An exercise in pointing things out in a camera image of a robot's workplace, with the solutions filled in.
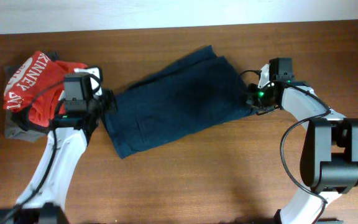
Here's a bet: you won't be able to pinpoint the navy blue shorts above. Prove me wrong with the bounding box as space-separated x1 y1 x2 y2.
102 45 255 159

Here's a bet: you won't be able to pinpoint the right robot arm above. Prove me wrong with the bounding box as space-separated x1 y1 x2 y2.
244 58 358 224

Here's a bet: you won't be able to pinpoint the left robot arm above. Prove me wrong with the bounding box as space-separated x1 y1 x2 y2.
0 70 116 224

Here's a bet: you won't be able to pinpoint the red printed t-shirt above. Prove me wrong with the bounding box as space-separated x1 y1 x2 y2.
3 51 88 128

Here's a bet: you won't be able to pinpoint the black folded garment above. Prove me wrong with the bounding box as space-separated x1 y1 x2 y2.
11 105 51 134

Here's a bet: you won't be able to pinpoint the grey folded garment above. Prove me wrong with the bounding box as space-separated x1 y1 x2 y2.
4 65 45 142

